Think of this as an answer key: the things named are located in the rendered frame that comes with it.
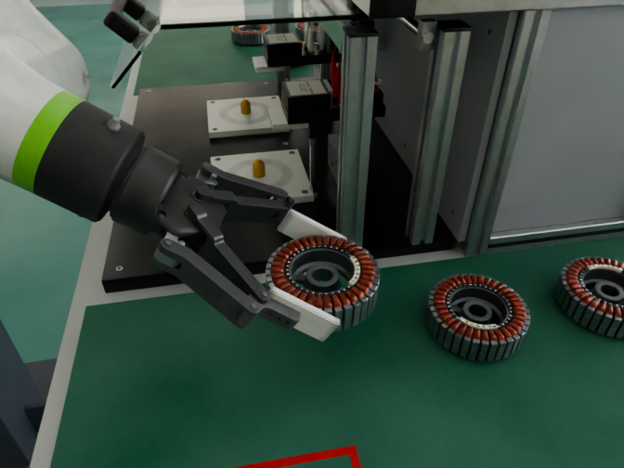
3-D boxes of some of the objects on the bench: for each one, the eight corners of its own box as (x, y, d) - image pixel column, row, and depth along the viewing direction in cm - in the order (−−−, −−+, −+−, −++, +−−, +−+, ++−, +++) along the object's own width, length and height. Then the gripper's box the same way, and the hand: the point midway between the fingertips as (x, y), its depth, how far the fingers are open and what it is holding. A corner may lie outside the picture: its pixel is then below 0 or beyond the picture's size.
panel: (457, 241, 70) (509, 9, 51) (343, 72, 121) (348, -73, 103) (465, 240, 70) (519, 8, 52) (347, 72, 121) (354, -73, 103)
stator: (430, 285, 66) (435, 263, 63) (522, 303, 63) (529, 280, 61) (419, 350, 57) (423, 328, 55) (524, 374, 55) (533, 352, 52)
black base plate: (105, 293, 65) (100, 280, 63) (141, 97, 115) (139, 88, 113) (452, 250, 72) (455, 237, 70) (344, 83, 122) (344, 73, 120)
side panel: (465, 257, 70) (525, 10, 51) (457, 244, 73) (511, 4, 53) (644, 234, 75) (762, -2, 55) (630, 223, 77) (739, -8, 57)
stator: (278, 41, 147) (278, 27, 145) (246, 48, 141) (244, 35, 139) (256, 32, 154) (255, 19, 152) (224, 39, 148) (223, 26, 146)
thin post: (307, 200, 78) (307, 140, 72) (305, 194, 79) (305, 136, 73) (318, 199, 78) (318, 139, 72) (316, 193, 79) (317, 135, 73)
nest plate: (209, 138, 94) (208, 132, 93) (207, 106, 106) (206, 100, 105) (290, 131, 96) (289, 125, 96) (279, 100, 108) (279, 95, 107)
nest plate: (214, 212, 75) (214, 205, 74) (211, 162, 87) (210, 156, 86) (314, 201, 77) (314, 194, 77) (297, 154, 89) (297, 148, 88)
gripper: (156, 148, 57) (326, 238, 62) (51, 296, 39) (305, 405, 44) (180, 94, 53) (359, 195, 58) (74, 232, 34) (352, 361, 40)
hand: (319, 277), depth 51 cm, fingers closed on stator, 11 cm apart
